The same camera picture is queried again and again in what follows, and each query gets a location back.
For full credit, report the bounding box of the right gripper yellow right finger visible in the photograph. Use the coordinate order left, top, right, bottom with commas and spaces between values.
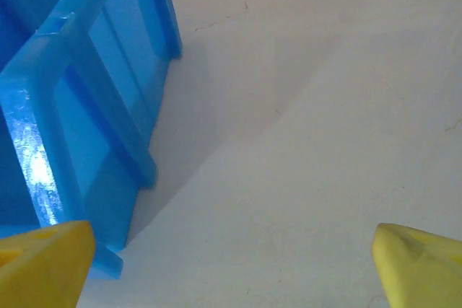
371, 223, 462, 308

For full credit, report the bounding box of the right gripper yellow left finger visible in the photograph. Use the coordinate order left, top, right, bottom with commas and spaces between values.
0, 220, 97, 308

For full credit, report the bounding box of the blue three-compartment plastic container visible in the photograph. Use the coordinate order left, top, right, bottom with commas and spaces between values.
0, 0, 183, 282

